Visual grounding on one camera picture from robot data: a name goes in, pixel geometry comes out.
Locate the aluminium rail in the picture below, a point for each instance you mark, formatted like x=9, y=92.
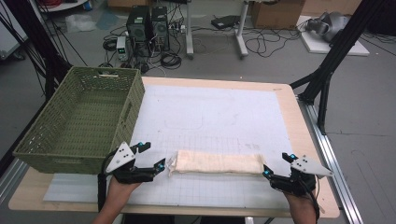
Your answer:
x=11, y=180
x=336, y=168

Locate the green woven basket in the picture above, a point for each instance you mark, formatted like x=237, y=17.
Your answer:
x=84, y=115

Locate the white desk leg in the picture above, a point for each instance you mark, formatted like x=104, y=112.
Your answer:
x=189, y=31
x=241, y=31

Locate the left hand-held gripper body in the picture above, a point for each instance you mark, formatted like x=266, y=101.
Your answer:
x=123, y=161

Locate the person's right hand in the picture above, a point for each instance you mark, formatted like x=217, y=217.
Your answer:
x=299, y=202

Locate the black metal stand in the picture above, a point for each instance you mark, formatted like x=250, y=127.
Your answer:
x=37, y=40
x=330, y=62

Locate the white power supply unit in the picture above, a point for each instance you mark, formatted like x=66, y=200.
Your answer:
x=122, y=48

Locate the person's left hand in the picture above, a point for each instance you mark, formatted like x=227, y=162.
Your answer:
x=122, y=188

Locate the cream towel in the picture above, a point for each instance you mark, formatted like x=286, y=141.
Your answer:
x=218, y=163

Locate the grey rounded device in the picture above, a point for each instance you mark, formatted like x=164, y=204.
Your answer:
x=330, y=25

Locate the clear plastic bag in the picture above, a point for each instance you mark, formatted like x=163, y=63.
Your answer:
x=79, y=22

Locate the flat black device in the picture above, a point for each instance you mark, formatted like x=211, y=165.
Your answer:
x=224, y=21

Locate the white grid mat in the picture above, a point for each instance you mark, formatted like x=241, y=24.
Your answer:
x=214, y=118

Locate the brown cardboard box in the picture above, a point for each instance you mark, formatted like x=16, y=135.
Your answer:
x=277, y=14

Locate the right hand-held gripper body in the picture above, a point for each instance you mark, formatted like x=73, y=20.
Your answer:
x=303, y=174

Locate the large black computer tower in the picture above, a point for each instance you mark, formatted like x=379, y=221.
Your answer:
x=138, y=29

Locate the slim black computer tower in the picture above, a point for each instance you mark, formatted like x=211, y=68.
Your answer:
x=160, y=28

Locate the white floor board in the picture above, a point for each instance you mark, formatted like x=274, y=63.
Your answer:
x=336, y=46

